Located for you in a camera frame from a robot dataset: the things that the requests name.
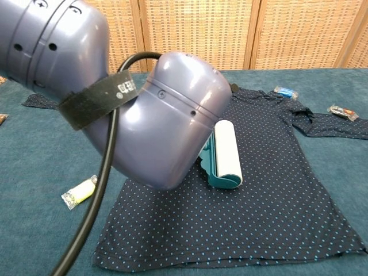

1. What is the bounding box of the black velcro strap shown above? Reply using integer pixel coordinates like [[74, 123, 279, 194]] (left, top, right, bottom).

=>
[[58, 71, 145, 132]]

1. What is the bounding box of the white snack packet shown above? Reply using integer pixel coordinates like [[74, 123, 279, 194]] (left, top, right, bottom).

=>
[[60, 175, 97, 210]]

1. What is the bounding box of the dark orange snack packet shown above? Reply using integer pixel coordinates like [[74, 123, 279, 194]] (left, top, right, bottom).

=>
[[327, 104, 359, 122]]

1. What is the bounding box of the blue snack packet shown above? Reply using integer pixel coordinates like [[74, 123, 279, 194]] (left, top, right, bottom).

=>
[[273, 85, 299, 100]]

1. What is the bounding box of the blue carpet table cover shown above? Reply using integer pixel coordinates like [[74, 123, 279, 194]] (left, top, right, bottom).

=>
[[0, 67, 368, 276]]

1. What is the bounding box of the teal lint roller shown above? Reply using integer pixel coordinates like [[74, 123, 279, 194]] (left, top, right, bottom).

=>
[[200, 120, 244, 189]]

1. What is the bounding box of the navy polka dot shirt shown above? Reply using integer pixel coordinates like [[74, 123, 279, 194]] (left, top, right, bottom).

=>
[[22, 87, 368, 270]]

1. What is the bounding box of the bamboo folding screen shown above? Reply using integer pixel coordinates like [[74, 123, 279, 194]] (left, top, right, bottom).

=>
[[94, 0, 368, 73]]

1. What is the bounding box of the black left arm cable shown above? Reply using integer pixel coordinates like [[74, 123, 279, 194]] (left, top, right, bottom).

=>
[[50, 51, 165, 276]]

